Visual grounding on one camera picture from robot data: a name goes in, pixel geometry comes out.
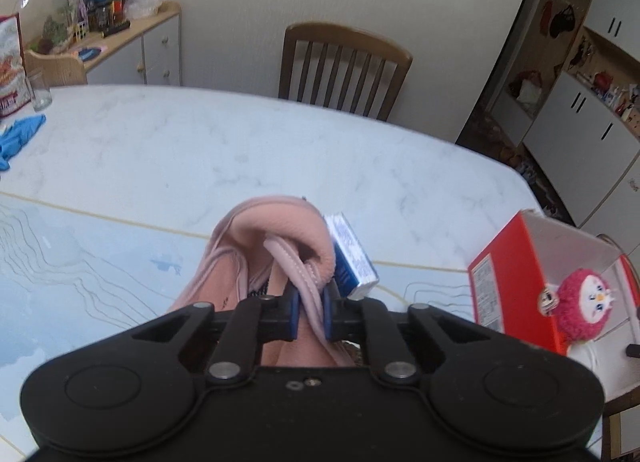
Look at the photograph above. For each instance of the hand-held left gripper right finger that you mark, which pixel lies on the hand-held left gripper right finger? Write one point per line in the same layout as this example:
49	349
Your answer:
327	316

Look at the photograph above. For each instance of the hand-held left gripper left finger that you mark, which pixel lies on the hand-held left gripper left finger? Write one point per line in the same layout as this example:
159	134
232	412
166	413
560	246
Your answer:
295	316

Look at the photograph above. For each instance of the blue and white carton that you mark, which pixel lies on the blue and white carton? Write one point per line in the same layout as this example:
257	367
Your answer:
350	257

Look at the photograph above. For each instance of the red cardboard box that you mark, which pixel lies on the red cardboard box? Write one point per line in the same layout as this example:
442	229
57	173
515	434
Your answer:
505	282

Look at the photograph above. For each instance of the pink plush toy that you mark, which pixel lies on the pink plush toy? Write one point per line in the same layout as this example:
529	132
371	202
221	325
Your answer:
575	313

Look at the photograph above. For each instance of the blue map print table mat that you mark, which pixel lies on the blue map print table mat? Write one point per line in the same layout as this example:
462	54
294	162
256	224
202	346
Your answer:
100	267

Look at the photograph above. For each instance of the low white bench cabinet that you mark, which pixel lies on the low white bench cabinet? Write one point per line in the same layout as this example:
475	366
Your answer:
507	117

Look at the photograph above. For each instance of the dark wooden slat chair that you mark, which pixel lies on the dark wooden slat chair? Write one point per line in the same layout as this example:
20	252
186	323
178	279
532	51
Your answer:
345	34

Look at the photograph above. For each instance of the white lower cabinet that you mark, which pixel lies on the white lower cabinet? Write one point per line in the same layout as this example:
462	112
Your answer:
565	137

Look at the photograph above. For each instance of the red and white cloth bundle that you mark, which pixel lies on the red and white cloth bundle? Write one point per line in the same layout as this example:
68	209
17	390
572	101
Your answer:
526	87

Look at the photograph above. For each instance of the white and wood sideboard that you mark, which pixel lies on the white and wood sideboard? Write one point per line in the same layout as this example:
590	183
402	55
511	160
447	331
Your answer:
160	42

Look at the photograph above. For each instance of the oak wooden chair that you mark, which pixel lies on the oak wooden chair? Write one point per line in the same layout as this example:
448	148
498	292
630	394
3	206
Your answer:
611	437

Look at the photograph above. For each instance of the blue rubber gloves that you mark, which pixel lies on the blue rubber gloves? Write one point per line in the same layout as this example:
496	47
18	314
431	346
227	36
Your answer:
25	129

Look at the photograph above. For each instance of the blue round coaster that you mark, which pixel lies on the blue round coaster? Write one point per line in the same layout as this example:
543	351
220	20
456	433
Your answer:
91	52

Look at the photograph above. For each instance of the clear drinking glass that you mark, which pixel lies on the clear drinking glass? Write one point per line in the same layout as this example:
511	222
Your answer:
39	94

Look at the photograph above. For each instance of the light wooden chair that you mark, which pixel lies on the light wooden chair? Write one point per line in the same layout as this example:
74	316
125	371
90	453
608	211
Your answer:
55	67

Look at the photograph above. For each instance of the dark bottles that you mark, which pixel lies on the dark bottles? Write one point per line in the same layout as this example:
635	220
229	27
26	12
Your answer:
112	22

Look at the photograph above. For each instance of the clear plastic bag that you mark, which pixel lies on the clear plastic bag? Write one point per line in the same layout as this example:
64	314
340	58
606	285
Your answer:
142	2

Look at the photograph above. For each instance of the red pot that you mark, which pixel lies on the red pot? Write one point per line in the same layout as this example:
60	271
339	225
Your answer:
602	79

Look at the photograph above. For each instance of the small plant terrarium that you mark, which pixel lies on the small plant terrarium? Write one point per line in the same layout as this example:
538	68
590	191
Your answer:
50	34

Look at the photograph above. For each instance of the acrylic figure stands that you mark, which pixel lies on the acrylic figure stands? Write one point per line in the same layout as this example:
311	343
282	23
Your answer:
81	9

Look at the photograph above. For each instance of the hanging red and black bags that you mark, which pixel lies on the hanging red and black bags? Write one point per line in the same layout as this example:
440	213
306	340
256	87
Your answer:
560	22

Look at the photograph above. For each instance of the red and white snack bag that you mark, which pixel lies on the red and white snack bag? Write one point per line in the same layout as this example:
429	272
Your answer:
10	67

